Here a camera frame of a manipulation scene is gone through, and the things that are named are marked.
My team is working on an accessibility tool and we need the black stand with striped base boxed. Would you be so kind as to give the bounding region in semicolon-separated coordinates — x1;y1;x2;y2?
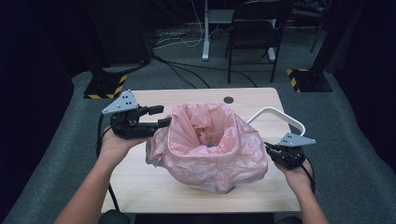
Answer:
82;0;129;100
286;0;342;93

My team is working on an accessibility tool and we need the person's right hand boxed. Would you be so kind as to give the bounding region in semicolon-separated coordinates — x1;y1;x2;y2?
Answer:
274;158;314;196

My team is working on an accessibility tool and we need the dark furniture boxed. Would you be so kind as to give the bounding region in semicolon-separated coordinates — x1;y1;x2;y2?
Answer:
291;0;332;54

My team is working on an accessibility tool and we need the person's left hand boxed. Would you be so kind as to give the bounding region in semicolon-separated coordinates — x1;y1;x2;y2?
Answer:
97;125;148;170

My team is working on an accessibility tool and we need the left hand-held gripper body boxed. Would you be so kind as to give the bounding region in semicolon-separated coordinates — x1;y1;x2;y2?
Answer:
101;89;158;140

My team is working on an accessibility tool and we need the black floor cable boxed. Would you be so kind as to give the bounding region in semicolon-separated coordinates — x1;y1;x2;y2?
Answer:
151;51;211;90
164;60;258;89

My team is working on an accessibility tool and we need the white desk frame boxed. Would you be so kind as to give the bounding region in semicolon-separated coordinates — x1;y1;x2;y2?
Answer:
201;0;276;63

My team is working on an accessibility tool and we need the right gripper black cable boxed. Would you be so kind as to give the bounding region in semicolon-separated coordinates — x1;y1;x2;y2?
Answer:
300;155;318;194

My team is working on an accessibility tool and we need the white bin rim ring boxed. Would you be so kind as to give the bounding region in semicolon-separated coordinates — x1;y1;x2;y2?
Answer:
246;106;307;137

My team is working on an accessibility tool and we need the pink plastic trash bag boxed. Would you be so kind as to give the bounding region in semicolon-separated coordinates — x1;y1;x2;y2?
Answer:
145;102;270;195

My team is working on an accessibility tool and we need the black chair armrest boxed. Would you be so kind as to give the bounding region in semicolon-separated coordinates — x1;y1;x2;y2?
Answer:
98;208;132;224
275;216;304;224

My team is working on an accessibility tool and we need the black curtain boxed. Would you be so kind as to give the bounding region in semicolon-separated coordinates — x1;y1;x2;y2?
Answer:
0;0;78;218
326;0;396;174

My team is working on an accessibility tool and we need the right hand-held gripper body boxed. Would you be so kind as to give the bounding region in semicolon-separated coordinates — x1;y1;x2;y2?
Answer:
268;133;317;171

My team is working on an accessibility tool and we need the black folding chair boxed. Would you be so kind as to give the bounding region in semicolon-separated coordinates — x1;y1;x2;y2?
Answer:
224;0;294;84

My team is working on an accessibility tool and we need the white floor cable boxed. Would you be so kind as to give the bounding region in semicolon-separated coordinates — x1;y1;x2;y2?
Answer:
153;0;220;50

